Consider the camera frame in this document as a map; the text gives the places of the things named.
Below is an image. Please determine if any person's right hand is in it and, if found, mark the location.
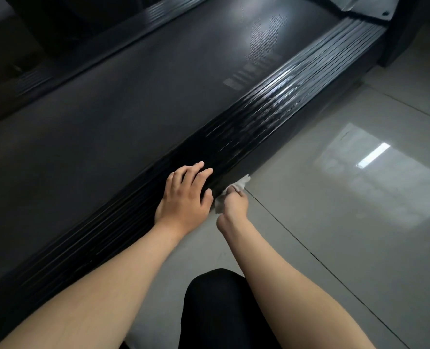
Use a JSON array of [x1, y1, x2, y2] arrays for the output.
[[216, 187, 250, 235]]

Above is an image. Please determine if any person's left hand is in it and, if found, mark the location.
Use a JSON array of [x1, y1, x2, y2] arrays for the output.
[[154, 161, 214, 237]]

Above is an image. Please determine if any white cleaning wipe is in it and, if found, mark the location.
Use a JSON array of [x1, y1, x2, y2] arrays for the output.
[[215, 174, 251, 215]]

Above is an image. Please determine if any person's left forearm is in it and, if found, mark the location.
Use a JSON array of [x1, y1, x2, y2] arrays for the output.
[[0, 220, 201, 349]]

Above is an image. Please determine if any person's right forearm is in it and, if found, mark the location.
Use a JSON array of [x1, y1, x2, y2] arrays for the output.
[[217, 214, 378, 349]]

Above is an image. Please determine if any black treadmill running belt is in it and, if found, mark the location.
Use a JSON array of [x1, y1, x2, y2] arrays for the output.
[[0, 0, 341, 287]]

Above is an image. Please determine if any person's black trouser leg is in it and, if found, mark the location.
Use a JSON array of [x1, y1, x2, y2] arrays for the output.
[[179, 268, 283, 349]]

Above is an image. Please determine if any grey treadmill motor cover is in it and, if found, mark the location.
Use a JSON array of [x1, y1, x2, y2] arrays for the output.
[[340, 0, 395, 22]]

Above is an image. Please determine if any black ribbed treadmill side rail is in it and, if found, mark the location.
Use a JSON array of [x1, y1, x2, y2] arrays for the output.
[[0, 0, 215, 131], [0, 18, 388, 349]]

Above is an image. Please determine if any black treadmill upright post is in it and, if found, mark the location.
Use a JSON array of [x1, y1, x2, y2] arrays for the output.
[[378, 0, 430, 68]]

